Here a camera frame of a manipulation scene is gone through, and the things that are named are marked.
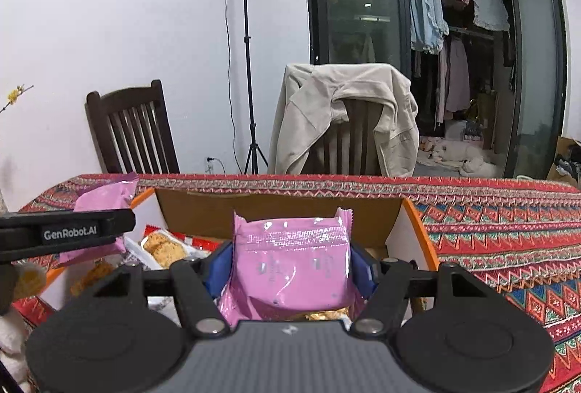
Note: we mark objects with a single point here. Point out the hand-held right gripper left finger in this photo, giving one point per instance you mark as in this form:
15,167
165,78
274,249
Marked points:
220,268

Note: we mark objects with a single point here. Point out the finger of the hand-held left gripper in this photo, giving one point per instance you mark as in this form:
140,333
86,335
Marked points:
122,222

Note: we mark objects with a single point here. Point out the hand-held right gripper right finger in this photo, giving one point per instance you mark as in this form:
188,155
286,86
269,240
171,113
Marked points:
363,270

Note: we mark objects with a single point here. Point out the pink snack packet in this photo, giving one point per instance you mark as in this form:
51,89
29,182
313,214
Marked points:
100,200
290,266

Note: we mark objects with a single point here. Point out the pile of snack packets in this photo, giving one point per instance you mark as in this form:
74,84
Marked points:
163,250

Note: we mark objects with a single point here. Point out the red orange cardboard box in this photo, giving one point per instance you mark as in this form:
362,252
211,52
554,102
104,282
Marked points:
281,207

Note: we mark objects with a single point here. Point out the white fluffy cloth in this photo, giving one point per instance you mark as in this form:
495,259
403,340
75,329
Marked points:
13,338

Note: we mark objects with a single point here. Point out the dark wooden chair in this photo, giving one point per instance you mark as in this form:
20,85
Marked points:
122,95

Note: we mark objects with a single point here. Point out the wooden chair under jacket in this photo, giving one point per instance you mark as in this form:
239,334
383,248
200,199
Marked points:
358,134

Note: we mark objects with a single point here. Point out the white fluffy dog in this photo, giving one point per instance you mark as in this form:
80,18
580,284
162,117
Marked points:
454,153

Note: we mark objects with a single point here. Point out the pink and yellow flower bouquet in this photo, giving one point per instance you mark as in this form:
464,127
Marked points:
13,95

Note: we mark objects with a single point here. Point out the beige jacket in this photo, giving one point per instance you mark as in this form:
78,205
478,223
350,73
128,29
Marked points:
308,111

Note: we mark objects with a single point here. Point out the pale pink hanging dress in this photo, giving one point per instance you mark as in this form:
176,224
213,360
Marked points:
456,75

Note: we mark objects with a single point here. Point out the brown cardboard box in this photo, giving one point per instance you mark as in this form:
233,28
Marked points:
563,148

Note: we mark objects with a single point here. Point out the white wall outlet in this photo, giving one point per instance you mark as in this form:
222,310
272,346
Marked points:
209,166

